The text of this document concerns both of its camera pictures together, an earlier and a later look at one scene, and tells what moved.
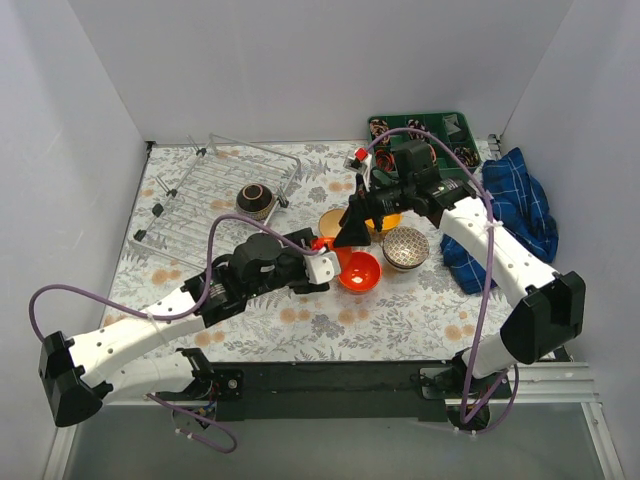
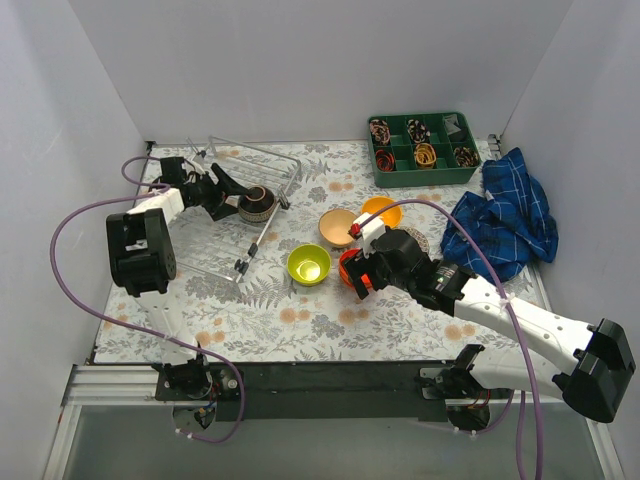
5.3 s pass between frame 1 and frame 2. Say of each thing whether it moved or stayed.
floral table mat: stayed
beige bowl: stayed
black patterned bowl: stayed
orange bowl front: stayed
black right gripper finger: moved
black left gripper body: moved
